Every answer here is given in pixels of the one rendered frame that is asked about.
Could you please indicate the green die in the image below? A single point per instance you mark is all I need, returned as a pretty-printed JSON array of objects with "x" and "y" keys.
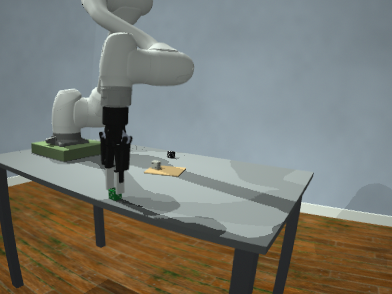
[{"x": 113, "y": 195}]

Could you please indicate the tan rectangular mat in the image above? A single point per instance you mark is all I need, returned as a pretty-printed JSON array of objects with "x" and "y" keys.
[{"x": 166, "y": 170}]

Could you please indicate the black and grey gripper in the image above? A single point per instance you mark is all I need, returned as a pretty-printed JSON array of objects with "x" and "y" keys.
[{"x": 117, "y": 116}]

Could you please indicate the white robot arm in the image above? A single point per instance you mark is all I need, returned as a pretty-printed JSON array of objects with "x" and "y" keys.
[{"x": 121, "y": 63}]

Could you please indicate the white die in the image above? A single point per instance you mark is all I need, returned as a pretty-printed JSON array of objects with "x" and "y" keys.
[{"x": 155, "y": 164}]

